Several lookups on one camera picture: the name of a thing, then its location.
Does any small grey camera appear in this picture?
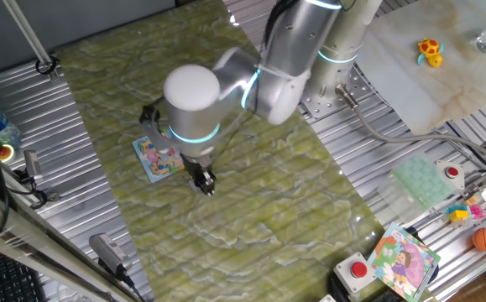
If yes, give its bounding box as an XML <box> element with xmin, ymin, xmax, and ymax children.
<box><xmin>22</xmin><ymin>149</ymin><xmax>45</xmax><ymax>185</ymax></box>

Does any black keyboard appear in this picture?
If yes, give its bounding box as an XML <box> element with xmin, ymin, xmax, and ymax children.
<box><xmin>0</xmin><ymin>242</ymin><xmax>50</xmax><ymax>302</ymax></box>

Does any large grey camera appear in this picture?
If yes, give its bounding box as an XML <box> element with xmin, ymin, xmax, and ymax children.
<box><xmin>88</xmin><ymin>232</ymin><xmax>135</xmax><ymax>281</ymax></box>

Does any colourful bus puzzle board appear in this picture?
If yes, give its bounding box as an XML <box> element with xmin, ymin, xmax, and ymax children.
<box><xmin>132</xmin><ymin>133</ymin><xmax>185</xmax><ymax>184</ymax></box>

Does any black cable loop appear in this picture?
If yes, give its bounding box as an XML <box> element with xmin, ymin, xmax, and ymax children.
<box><xmin>34</xmin><ymin>55</ymin><xmax>61</xmax><ymax>76</ymax></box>

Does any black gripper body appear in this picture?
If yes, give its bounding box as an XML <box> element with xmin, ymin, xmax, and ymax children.
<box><xmin>181</xmin><ymin>155</ymin><xmax>217</xmax><ymax>184</ymax></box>

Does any green marble pattern mat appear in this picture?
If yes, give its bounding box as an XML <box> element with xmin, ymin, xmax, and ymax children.
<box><xmin>55</xmin><ymin>0</ymin><xmax>436</xmax><ymax>302</ymax></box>

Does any grey box with red button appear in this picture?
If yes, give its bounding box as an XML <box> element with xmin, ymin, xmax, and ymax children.
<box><xmin>333</xmin><ymin>251</ymin><xmax>379</xmax><ymax>294</ymax></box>

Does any aluminium frame beam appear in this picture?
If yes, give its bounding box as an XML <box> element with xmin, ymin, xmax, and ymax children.
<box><xmin>0</xmin><ymin>180</ymin><xmax>142</xmax><ymax>302</ymax></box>

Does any aluminium pole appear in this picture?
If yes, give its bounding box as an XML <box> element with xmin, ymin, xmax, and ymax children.
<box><xmin>1</xmin><ymin>0</ymin><xmax>61</xmax><ymax>81</ymax></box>

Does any wrist mounted camera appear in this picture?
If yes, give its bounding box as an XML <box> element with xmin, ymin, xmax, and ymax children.
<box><xmin>138</xmin><ymin>104</ymin><xmax>172</xmax><ymax>154</ymax></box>

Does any white box with red button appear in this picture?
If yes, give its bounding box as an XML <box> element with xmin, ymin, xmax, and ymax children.
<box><xmin>435</xmin><ymin>159</ymin><xmax>466</xmax><ymax>190</ymax></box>

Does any grey conduit cable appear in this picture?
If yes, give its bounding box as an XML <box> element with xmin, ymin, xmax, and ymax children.
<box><xmin>334</xmin><ymin>82</ymin><xmax>486</xmax><ymax>165</ymax></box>

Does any pink toy block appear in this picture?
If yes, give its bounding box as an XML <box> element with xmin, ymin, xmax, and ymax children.
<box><xmin>468</xmin><ymin>204</ymin><xmax>486</xmax><ymax>221</ymax></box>

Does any white marble pattern board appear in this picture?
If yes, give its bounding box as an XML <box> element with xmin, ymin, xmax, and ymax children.
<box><xmin>353</xmin><ymin>0</ymin><xmax>486</xmax><ymax>136</ymax></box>

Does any yellow turtle toy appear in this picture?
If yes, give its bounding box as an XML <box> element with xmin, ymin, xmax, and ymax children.
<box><xmin>416</xmin><ymin>37</ymin><xmax>445</xmax><ymax>69</ymax></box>

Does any green ice cube tray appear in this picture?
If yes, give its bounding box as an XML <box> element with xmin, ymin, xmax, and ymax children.
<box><xmin>377</xmin><ymin>151</ymin><xmax>457</xmax><ymax>221</ymax></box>

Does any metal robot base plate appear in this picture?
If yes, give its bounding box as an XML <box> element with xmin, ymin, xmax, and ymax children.
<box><xmin>299</xmin><ymin>69</ymin><xmax>379</xmax><ymax>121</ymax></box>

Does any round emergency stop button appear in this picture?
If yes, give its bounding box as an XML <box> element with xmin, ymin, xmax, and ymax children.
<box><xmin>0</xmin><ymin>143</ymin><xmax>16</xmax><ymax>164</ymax></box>

